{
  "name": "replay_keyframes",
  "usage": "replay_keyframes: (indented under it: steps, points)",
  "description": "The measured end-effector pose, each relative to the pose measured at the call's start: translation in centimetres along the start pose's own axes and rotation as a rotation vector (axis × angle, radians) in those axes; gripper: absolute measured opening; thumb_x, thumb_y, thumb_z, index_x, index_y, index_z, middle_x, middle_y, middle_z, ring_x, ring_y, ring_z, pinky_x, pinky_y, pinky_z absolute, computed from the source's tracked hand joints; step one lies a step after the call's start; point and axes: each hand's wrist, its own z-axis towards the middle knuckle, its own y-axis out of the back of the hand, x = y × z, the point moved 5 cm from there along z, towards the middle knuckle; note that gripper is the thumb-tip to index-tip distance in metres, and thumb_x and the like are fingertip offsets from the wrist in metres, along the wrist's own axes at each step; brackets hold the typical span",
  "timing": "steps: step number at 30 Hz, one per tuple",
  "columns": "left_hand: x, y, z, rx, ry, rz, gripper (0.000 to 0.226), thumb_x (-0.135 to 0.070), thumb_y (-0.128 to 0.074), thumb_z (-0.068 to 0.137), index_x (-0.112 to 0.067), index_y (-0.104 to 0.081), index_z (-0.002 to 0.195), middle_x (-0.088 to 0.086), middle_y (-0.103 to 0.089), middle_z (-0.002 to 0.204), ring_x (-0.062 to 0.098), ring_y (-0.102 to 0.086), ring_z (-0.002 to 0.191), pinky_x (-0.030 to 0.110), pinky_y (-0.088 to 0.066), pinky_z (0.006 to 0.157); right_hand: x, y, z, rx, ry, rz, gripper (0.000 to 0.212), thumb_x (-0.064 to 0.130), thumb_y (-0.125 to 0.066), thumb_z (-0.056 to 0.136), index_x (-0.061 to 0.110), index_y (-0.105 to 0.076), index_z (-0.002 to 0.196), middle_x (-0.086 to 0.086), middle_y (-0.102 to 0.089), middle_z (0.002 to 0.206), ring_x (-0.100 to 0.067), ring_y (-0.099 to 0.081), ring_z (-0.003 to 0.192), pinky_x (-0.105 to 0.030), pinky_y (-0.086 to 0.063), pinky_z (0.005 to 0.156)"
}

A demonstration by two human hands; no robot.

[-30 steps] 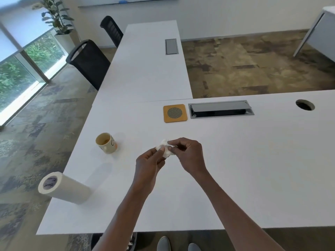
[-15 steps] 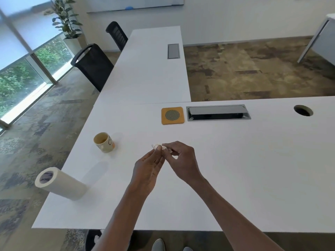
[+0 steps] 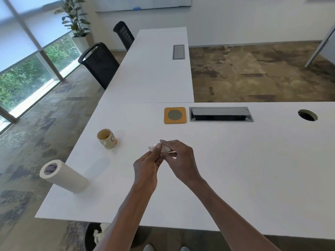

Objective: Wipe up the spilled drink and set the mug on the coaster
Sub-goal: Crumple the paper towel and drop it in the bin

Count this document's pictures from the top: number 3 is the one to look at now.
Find person's right hand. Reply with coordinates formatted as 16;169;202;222
159;139;203;187

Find person's left hand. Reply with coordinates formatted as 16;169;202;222
133;143;165;190

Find white paper towel sheet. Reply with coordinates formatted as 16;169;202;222
148;143;177;158

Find cream coffee mug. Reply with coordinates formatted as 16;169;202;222
97;129;118;150

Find square wooden coaster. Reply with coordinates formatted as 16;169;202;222
164;107;188;125

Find white paper towel roll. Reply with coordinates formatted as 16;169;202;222
39;159;90;194

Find person's left forearm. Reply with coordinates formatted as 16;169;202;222
93;180;157;251

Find person's right forearm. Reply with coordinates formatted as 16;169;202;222
187;177;282;251

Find large white table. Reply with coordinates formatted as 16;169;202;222
35;101;335;240

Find crumpled white papers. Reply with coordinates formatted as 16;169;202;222
93;223;110;245

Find black waste bin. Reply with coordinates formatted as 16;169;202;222
84;221;152;251

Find narrow white table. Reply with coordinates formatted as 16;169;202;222
98;26;195;104

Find black mesh office chair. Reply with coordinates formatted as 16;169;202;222
113;21;135;52
77;42;120;91

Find white planter pot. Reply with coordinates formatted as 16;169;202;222
70;33;91;54

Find green leafy plant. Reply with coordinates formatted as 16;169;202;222
53;0;91;38

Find open grey cable hatch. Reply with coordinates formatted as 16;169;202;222
189;107;254;122

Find closed grey cable hatch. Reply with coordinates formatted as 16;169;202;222
172;44;186;60

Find round cable grommet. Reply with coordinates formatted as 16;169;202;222
298;109;319;122

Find glass window wall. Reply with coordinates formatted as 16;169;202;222
0;0;91;134

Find white wall board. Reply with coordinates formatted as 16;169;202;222
95;0;193;13

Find white slanted post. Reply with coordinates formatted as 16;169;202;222
304;23;335;68

